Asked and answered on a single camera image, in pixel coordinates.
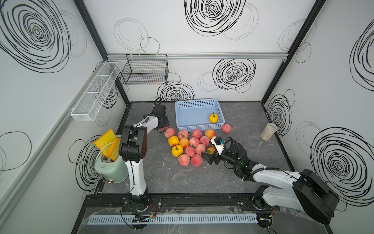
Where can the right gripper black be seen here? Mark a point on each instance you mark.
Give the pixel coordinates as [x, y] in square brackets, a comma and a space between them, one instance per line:
[211, 157]

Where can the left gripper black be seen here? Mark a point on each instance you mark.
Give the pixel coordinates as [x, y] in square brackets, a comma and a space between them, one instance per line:
[165, 122]

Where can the light blue plastic basket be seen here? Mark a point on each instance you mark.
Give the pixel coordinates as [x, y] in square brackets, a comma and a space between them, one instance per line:
[194, 114]

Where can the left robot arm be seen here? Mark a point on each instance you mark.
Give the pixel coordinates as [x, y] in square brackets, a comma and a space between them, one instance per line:
[133, 149]

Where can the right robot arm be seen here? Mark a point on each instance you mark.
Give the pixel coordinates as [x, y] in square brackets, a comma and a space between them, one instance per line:
[303, 191]

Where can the orange peach top right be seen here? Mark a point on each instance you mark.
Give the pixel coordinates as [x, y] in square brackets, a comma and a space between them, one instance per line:
[210, 133]

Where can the pink peach with leaf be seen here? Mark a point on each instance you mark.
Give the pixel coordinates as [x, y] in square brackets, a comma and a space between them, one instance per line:
[183, 134]

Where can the yellow toast slice front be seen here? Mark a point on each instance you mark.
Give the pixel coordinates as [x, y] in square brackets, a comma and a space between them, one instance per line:
[114, 150]

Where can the yellow toast slice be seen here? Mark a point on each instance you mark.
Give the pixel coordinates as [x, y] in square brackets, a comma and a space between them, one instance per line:
[104, 140]
[114, 150]

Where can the yellow toast slice rear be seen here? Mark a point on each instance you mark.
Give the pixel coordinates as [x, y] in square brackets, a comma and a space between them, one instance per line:
[104, 140]

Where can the frosted plastic cup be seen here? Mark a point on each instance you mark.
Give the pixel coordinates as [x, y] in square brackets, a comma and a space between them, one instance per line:
[268, 131]

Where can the mint green toaster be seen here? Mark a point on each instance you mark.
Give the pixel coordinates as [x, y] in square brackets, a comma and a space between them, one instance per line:
[112, 171]

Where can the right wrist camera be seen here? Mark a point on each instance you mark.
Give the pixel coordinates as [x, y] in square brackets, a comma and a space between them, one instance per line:
[217, 142]

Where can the black wire wall basket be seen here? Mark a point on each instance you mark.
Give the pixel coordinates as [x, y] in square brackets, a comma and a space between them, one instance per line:
[145, 69]

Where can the grey slotted cable duct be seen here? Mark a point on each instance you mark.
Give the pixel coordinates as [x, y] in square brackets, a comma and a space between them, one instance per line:
[123, 219]

